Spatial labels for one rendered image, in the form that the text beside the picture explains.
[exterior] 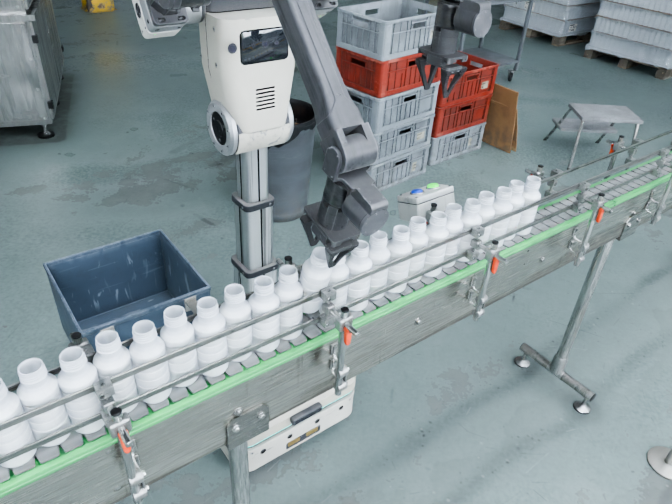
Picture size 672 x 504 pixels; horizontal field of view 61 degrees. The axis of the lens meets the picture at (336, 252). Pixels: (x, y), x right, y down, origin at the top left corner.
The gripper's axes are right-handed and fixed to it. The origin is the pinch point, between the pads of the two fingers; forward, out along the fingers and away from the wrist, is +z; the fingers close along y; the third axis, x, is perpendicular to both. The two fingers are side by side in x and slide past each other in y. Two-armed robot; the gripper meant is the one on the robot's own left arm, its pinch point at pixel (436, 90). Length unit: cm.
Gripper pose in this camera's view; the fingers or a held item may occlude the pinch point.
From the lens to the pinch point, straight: 142.4
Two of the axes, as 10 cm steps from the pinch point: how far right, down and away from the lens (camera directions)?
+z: -0.6, 8.2, 5.7
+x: -8.1, 3.0, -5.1
